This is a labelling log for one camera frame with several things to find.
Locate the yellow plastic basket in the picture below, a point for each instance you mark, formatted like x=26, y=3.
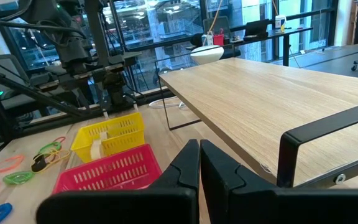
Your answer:
x=126, y=133

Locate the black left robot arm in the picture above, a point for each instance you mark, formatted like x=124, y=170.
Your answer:
x=70, y=40

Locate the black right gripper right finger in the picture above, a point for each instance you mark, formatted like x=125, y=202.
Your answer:
x=228, y=193

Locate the white mushroom lamp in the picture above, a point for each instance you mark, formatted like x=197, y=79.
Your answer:
x=207, y=54

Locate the red plastic basket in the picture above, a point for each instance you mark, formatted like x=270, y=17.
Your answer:
x=113, y=171

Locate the wooden riser shelf black frame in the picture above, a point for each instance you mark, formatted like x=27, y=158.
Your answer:
x=259, y=102

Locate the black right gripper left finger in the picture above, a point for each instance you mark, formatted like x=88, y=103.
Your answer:
x=172, y=199

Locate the black aluminium rig frame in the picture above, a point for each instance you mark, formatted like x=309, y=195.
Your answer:
x=26, y=89

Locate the red rubber band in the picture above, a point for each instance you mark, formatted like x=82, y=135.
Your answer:
x=59, y=137

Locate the yellow rubber band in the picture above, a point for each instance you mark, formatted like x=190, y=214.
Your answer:
x=62, y=155

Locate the green spiral wrist coil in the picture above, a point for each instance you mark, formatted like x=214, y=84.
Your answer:
x=11, y=180

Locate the red cup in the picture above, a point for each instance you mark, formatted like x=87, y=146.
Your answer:
x=218, y=40

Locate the black background desk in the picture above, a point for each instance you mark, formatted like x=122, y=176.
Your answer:
x=286, y=46

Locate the black desk screen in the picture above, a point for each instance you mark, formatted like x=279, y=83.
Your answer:
x=256, y=28

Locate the orange rubber band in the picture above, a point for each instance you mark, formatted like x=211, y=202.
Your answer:
x=9, y=158

